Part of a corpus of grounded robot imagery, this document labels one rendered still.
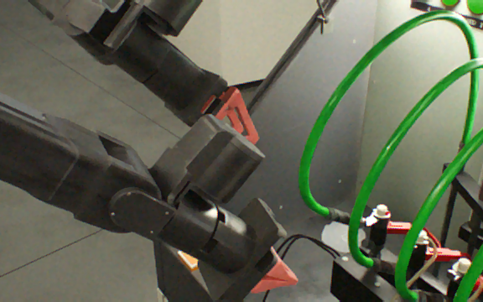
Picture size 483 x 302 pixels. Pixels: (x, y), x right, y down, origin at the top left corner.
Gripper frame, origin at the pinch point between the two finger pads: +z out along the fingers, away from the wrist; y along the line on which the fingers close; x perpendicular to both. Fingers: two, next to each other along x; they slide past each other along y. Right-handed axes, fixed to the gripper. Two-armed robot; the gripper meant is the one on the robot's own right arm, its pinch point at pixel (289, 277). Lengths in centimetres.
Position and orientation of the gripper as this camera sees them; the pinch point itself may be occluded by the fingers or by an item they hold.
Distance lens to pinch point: 65.7
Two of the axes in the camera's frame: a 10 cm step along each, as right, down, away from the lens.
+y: 6.5, -7.4, -1.5
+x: -3.6, -4.8, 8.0
